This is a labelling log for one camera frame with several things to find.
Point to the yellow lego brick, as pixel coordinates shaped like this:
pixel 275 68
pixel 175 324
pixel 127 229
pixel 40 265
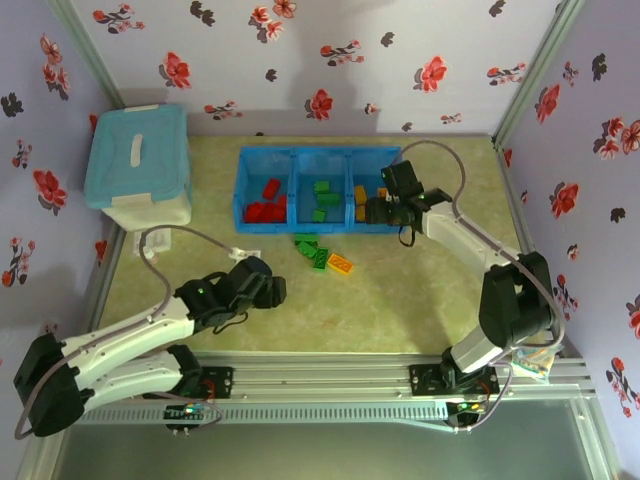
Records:
pixel 360 214
pixel 340 263
pixel 381 192
pixel 360 195

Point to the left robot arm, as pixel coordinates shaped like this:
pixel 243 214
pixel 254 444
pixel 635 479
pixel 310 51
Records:
pixel 125 330

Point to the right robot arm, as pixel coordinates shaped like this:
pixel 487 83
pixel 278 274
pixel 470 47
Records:
pixel 515 300

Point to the white paper label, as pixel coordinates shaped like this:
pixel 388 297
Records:
pixel 160 239

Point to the blue three-compartment bin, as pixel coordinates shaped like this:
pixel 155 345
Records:
pixel 265 165

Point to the storage box with blue lid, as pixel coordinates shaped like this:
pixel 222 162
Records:
pixel 135 150

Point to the clear plastic bag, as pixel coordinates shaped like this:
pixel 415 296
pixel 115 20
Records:
pixel 532 367

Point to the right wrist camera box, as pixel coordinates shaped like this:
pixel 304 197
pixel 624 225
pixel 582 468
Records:
pixel 401 180

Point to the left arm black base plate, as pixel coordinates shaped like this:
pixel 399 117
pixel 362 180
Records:
pixel 220 382

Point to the aluminium frame rails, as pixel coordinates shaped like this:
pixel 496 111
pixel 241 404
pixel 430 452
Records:
pixel 320 380

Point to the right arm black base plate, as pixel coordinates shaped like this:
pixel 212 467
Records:
pixel 425 380

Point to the aluminium corner post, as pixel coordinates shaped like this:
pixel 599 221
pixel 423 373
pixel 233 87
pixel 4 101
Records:
pixel 85 50
pixel 540 65

